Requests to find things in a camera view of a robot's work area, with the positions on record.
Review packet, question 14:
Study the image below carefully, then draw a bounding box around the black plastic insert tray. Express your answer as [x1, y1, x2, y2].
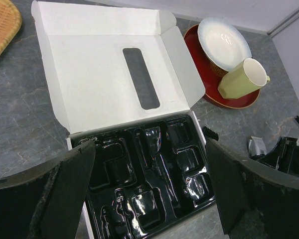
[68, 113, 215, 239]

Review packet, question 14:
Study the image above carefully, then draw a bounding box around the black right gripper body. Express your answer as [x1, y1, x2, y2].
[256, 137, 299, 177]

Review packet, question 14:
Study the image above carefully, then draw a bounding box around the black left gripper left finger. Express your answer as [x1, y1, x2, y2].
[0, 140, 95, 239]

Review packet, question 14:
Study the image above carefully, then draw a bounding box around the red round plate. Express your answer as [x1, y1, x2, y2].
[184, 24, 260, 109]

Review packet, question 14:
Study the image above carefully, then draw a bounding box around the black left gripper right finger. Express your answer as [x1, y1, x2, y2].
[206, 139, 299, 239]

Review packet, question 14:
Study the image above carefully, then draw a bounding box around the black clipper guard comb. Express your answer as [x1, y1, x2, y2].
[202, 126, 219, 141]

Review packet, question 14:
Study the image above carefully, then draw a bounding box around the woven orange tray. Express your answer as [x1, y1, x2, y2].
[0, 0, 22, 55]

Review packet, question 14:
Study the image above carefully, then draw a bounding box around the light green mug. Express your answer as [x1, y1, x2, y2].
[217, 58, 271, 99]

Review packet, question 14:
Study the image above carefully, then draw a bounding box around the white ceramic bowl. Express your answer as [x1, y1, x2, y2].
[197, 17, 252, 72]

